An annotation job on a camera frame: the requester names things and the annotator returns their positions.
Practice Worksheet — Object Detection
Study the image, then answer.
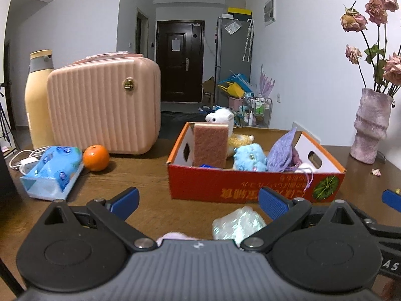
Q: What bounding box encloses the pink layered sponge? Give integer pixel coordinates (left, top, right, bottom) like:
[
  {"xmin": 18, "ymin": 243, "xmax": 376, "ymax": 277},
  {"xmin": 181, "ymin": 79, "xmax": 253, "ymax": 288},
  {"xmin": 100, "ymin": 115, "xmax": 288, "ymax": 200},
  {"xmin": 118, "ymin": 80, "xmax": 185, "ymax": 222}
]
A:
[{"xmin": 192, "ymin": 123, "xmax": 229, "ymax": 168}]

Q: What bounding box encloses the yellow and black box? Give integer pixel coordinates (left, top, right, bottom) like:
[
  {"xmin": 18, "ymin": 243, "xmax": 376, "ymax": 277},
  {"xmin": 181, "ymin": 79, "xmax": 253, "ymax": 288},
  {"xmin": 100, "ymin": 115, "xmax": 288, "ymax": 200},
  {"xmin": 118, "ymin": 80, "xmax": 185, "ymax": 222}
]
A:
[{"xmin": 227, "ymin": 7, "xmax": 253, "ymax": 19}]

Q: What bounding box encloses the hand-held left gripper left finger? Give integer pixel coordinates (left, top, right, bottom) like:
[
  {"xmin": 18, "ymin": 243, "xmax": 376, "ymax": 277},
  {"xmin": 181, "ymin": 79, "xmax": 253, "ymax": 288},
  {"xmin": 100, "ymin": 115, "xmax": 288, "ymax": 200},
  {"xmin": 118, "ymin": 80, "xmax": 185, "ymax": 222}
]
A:
[{"xmin": 40, "ymin": 187, "xmax": 158, "ymax": 253}]

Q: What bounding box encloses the pink bin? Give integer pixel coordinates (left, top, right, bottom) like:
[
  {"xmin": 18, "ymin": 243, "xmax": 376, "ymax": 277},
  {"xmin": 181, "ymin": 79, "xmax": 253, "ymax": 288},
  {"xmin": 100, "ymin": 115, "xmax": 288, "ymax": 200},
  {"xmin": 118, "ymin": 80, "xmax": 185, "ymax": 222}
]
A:
[{"xmin": 228, "ymin": 96, "xmax": 245, "ymax": 112}]

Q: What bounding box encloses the black tripod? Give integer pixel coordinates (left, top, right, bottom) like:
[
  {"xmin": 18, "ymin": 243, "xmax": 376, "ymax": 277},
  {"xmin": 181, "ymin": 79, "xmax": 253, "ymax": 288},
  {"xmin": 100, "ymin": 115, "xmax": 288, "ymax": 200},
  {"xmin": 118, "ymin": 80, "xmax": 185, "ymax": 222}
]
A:
[{"xmin": 0, "ymin": 82, "xmax": 21, "ymax": 154}]

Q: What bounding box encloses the white and yellow llama plush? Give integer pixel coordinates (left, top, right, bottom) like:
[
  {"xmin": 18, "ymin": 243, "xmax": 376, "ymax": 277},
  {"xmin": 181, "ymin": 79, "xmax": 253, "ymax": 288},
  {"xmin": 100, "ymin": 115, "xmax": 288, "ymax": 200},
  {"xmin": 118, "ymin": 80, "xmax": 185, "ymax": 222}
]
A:
[{"xmin": 205, "ymin": 108, "xmax": 255, "ymax": 158}]

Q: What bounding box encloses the dark brown door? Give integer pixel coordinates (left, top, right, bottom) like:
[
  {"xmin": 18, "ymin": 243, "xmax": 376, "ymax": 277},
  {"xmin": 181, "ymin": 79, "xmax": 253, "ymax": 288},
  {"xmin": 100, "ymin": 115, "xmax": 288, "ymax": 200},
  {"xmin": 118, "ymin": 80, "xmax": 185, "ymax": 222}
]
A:
[{"xmin": 156, "ymin": 20, "xmax": 205, "ymax": 103}]

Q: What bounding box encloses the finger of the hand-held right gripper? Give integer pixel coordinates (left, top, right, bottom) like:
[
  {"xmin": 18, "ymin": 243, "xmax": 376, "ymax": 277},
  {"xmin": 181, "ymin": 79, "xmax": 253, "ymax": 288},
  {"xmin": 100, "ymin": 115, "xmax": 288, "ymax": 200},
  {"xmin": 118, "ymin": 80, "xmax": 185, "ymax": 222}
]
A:
[
  {"xmin": 344, "ymin": 200, "xmax": 401, "ymax": 238},
  {"xmin": 381, "ymin": 189, "xmax": 401, "ymax": 208}
]

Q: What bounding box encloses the orange tangerine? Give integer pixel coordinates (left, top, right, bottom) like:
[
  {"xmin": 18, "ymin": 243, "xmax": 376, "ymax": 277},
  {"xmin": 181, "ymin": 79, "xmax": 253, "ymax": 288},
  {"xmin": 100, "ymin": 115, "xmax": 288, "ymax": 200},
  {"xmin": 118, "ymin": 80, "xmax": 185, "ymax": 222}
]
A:
[{"xmin": 83, "ymin": 145, "xmax": 110, "ymax": 172}]

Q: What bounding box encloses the open cardboard box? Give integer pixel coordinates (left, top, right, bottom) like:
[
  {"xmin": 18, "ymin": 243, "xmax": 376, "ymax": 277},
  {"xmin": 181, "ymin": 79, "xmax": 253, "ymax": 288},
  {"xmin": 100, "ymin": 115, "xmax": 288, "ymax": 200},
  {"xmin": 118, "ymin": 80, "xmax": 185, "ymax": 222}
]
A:
[{"xmin": 201, "ymin": 77, "xmax": 217, "ymax": 107}]

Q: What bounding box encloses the folded pale umbrella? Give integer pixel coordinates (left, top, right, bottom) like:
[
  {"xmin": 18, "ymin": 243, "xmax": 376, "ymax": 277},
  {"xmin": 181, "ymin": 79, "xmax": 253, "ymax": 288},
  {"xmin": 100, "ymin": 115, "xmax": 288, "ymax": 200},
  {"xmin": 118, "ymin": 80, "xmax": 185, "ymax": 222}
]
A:
[{"xmin": 243, "ymin": 19, "xmax": 255, "ymax": 62}]

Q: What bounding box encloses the dried pink rose bouquet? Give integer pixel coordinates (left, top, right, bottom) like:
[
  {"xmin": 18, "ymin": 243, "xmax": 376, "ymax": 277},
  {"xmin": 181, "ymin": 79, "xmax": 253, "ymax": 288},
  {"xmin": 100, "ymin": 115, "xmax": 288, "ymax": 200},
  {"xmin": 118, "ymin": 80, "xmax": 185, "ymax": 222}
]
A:
[{"xmin": 340, "ymin": 0, "xmax": 401, "ymax": 98}]

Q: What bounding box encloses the pink ribbed suitcase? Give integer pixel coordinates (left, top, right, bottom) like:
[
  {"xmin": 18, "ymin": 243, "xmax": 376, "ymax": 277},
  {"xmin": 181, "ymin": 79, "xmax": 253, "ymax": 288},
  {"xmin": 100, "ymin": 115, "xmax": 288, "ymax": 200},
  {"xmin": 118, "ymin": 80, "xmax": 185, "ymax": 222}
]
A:
[{"xmin": 47, "ymin": 53, "xmax": 162, "ymax": 155}]

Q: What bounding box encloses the light blue plush toy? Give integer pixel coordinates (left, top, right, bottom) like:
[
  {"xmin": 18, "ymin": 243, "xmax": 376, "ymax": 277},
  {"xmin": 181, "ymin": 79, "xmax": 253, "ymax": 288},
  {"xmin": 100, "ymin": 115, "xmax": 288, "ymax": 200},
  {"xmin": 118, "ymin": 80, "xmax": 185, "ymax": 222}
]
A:
[{"xmin": 232, "ymin": 143, "xmax": 268, "ymax": 172}]

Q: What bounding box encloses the red cardboard box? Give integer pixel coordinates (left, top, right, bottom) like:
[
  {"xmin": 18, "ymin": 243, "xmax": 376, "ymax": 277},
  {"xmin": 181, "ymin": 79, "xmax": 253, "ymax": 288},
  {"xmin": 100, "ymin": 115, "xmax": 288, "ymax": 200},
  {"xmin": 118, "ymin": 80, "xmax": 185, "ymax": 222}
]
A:
[{"xmin": 166, "ymin": 122, "xmax": 347, "ymax": 204}]

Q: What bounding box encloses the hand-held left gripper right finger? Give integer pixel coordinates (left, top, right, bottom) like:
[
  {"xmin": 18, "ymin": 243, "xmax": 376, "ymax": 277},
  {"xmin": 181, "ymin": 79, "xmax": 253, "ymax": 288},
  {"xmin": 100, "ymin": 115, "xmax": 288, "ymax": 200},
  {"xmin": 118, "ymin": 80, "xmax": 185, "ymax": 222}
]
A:
[{"xmin": 240, "ymin": 187, "xmax": 364, "ymax": 253}]

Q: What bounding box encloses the purple feather wall decoration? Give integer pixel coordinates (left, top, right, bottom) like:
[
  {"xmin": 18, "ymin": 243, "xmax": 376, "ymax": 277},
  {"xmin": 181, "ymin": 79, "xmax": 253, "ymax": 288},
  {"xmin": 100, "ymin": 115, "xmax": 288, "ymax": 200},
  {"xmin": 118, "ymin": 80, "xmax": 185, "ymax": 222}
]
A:
[{"xmin": 258, "ymin": 64, "xmax": 275, "ymax": 98}]

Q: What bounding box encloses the light blue tissue pack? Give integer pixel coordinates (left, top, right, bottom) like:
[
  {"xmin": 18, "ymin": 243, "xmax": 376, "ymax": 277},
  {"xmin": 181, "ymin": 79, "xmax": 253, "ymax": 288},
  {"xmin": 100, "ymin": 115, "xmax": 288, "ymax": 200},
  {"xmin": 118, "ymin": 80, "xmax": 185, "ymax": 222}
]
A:
[{"xmin": 20, "ymin": 146, "xmax": 84, "ymax": 202}]

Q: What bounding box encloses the metal cart with bottles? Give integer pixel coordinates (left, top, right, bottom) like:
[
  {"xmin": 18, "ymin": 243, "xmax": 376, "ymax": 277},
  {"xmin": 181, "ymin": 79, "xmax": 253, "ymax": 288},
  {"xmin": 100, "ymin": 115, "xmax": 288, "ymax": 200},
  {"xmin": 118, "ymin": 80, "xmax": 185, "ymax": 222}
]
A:
[{"xmin": 238, "ymin": 96, "xmax": 273, "ymax": 128}]

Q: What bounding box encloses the grey refrigerator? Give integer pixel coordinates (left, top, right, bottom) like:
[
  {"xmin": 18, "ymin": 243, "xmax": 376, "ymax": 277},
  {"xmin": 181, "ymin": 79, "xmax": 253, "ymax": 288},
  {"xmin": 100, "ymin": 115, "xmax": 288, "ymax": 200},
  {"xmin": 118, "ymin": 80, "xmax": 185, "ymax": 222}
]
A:
[{"xmin": 215, "ymin": 16, "xmax": 254, "ymax": 107}]

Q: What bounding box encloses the purple sachet bag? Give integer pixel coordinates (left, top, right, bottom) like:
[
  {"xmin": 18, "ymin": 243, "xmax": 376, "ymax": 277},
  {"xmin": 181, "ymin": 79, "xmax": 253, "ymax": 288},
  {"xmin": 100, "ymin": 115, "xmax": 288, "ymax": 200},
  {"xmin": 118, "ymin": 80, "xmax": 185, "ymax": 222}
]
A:
[{"xmin": 266, "ymin": 127, "xmax": 312, "ymax": 192}]

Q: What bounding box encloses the purple textured vase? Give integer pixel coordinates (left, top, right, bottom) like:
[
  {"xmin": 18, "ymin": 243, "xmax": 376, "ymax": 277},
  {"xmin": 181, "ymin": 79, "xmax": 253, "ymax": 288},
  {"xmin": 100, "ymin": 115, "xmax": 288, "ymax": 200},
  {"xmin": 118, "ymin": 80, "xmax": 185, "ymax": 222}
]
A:
[{"xmin": 350, "ymin": 88, "xmax": 394, "ymax": 164}]

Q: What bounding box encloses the white charger with cable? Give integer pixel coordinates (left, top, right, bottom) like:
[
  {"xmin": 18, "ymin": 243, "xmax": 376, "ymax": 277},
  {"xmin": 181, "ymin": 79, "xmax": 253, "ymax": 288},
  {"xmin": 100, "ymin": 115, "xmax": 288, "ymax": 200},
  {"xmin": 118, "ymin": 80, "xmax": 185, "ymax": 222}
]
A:
[{"xmin": 9, "ymin": 147, "xmax": 47, "ymax": 174}]

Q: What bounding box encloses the teal plastic-wrapped item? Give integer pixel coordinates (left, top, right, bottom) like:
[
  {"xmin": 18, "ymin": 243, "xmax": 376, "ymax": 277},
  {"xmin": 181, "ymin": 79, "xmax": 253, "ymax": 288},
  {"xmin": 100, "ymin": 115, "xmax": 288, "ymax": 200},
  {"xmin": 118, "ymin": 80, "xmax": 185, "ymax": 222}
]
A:
[{"xmin": 212, "ymin": 206, "xmax": 267, "ymax": 246}]

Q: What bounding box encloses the cream thermos bottle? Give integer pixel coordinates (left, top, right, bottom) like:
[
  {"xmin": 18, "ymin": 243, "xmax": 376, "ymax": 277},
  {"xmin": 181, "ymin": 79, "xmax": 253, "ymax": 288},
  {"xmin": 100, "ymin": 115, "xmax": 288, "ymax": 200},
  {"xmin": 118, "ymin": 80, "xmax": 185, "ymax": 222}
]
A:
[{"xmin": 24, "ymin": 49, "xmax": 56, "ymax": 150}]

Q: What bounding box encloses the white wall electrical panel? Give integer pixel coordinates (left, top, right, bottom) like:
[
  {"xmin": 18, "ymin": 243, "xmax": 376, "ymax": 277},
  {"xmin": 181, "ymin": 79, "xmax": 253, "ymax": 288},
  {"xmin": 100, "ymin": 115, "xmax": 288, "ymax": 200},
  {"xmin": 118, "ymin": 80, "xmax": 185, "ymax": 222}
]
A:
[{"xmin": 263, "ymin": 0, "xmax": 277, "ymax": 26}]

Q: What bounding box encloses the blue and yellow bag pile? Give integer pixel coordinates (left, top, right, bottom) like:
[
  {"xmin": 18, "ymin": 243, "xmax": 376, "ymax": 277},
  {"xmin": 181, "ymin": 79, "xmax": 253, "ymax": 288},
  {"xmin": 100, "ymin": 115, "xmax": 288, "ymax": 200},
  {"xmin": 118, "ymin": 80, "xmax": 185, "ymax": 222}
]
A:
[{"xmin": 218, "ymin": 73, "xmax": 254, "ymax": 99}]

